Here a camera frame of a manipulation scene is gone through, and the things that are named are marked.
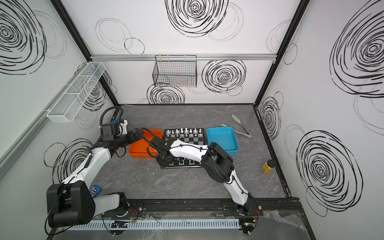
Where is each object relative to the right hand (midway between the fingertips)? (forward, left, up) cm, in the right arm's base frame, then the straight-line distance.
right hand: (161, 164), depth 85 cm
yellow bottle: (-2, -59, +3) cm, 59 cm away
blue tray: (+22, -40, -5) cm, 46 cm away
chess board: (+21, -18, -1) cm, 27 cm away
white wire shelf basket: (+21, +44, +31) cm, 58 cm away
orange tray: (+12, +18, -4) cm, 22 cm away
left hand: (+14, +14, +11) cm, 22 cm away
